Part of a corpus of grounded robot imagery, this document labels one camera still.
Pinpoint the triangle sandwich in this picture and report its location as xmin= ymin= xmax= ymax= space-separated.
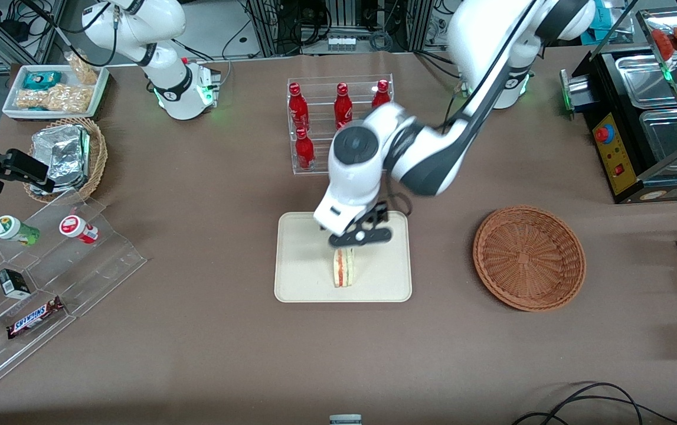
xmin=333 ymin=248 xmax=356 ymax=289

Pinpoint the white snack tray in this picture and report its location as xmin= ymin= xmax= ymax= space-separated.
xmin=2 ymin=64 xmax=110 ymax=120

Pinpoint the cream rectangular tray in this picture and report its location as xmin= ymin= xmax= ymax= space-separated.
xmin=274 ymin=211 xmax=413 ymax=303

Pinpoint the wicker basket with foil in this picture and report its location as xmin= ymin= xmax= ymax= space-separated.
xmin=22 ymin=117 xmax=109 ymax=204

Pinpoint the empty wicker basket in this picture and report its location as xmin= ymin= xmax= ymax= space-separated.
xmin=473 ymin=205 xmax=587 ymax=312

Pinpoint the green lidded cup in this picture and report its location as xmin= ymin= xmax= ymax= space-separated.
xmin=0 ymin=215 xmax=41 ymax=247

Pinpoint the clear bag of nuts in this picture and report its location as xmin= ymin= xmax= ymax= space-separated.
xmin=15 ymin=84 xmax=94 ymax=113

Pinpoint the red lidded cup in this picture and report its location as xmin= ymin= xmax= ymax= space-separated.
xmin=59 ymin=215 xmax=100 ymax=244

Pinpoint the clear acrylic bottle rack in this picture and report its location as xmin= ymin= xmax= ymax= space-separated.
xmin=287 ymin=74 xmax=395 ymax=175

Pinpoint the teal snack packet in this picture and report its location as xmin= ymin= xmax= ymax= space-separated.
xmin=22 ymin=71 xmax=63 ymax=90

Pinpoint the small black box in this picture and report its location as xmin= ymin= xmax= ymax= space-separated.
xmin=0 ymin=269 xmax=32 ymax=299

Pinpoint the clear bag of snacks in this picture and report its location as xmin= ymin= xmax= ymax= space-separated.
xmin=66 ymin=52 xmax=100 ymax=86

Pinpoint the clear acrylic stepped shelf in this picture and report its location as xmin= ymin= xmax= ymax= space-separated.
xmin=0 ymin=189 xmax=148 ymax=399

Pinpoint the brown Snickers bar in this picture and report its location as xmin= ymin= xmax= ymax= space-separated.
xmin=6 ymin=296 xmax=66 ymax=340

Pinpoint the silver metal cylinder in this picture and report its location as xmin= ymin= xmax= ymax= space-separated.
xmin=560 ymin=69 xmax=591 ymax=113

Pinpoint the black food warmer cabinet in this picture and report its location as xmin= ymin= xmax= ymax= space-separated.
xmin=571 ymin=7 xmax=677 ymax=205

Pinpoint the teal box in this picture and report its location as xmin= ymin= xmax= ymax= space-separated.
xmin=587 ymin=3 xmax=610 ymax=42

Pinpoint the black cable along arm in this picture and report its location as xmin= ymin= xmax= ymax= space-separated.
xmin=441 ymin=0 xmax=542 ymax=133

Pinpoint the black floor cable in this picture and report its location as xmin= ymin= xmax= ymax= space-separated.
xmin=512 ymin=382 xmax=677 ymax=425

